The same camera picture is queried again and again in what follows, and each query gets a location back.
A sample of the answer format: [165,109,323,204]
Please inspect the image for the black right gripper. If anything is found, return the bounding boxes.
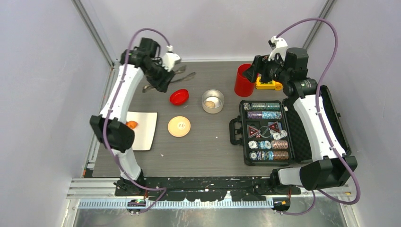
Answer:
[243,52,291,84]

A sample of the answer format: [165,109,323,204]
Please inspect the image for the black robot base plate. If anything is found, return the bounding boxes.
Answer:
[114,176,301,201]

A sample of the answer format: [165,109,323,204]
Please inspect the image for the yellow tape measure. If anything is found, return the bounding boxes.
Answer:
[255,76,283,90]

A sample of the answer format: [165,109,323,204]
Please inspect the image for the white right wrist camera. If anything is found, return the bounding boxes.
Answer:
[268,36,288,61]

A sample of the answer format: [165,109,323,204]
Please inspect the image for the aluminium frame rail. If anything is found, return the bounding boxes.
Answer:
[66,178,351,217]

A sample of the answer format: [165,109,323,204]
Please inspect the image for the white square plate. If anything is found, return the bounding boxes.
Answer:
[126,112,158,151]

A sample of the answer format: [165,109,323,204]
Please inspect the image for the steel round lunch container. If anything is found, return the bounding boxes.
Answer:
[201,89,225,114]

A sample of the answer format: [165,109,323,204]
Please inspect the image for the metal tongs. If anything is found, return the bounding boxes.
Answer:
[142,65,196,93]

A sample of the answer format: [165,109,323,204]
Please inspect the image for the red tall cup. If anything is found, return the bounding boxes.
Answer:
[234,64,255,97]

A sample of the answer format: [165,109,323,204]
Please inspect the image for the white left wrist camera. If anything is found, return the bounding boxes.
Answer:
[162,45,182,71]

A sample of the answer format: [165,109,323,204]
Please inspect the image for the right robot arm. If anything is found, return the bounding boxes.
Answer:
[244,47,360,194]

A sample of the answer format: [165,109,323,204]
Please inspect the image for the red round lid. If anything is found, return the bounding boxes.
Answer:
[169,89,189,105]

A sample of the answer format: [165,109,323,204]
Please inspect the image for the orange food piece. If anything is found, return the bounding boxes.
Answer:
[126,121,138,130]

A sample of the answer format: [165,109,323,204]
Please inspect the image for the black poker chip case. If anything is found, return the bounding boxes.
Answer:
[229,85,351,167]

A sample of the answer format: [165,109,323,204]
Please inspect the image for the beige bun food piece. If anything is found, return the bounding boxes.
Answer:
[204,101,216,108]

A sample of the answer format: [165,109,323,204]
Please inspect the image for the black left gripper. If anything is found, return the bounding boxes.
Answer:
[146,60,176,92]

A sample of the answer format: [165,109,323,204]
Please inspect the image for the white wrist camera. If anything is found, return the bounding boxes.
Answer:
[162,45,182,71]
[268,36,288,61]

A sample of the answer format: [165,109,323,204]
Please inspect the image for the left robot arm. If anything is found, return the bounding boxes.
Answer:
[89,38,181,196]

